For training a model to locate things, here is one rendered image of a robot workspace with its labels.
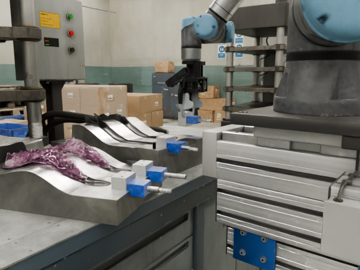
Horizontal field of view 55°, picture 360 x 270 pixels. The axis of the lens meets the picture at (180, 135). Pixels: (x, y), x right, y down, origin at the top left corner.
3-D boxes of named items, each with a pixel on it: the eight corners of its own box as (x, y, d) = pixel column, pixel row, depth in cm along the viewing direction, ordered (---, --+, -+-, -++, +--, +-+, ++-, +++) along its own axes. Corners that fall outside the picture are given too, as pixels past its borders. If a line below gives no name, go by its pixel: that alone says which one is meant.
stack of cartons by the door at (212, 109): (236, 122, 785) (237, 85, 770) (230, 124, 758) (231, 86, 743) (204, 119, 832) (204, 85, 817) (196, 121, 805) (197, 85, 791)
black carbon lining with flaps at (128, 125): (180, 143, 116) (180, 115, 115) (150, 152, 103) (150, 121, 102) (108, 133, 136) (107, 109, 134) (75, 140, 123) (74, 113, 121)
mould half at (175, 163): (204, 162, 119) (205, 123, 117) (158, 181, 98) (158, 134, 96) (104, 145, 147) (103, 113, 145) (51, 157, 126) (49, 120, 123)
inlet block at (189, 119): (214, 127, 129) (214, 113, 128) (207, 129, 125) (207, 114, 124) (185, 124, 137) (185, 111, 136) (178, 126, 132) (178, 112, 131)
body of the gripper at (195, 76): (197, 94, 124) (197, 60, 122) (177, 93, 129) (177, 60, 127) (207, 93, 130) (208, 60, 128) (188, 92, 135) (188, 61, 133)
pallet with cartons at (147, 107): (163, 133, 639) (162, 93, 626) (140, 141, 567) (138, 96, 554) (111, 129, 692) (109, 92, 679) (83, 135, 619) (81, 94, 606)
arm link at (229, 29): (228, 41, 115) (197, 42, 118) (235, 44, 125) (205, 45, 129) (229, 16, 113) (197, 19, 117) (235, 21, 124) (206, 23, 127)
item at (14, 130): (38, 142, 456) (37, 125, 452) (10, 147, 420) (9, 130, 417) (8, 137, 484) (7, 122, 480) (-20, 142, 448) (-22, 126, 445)
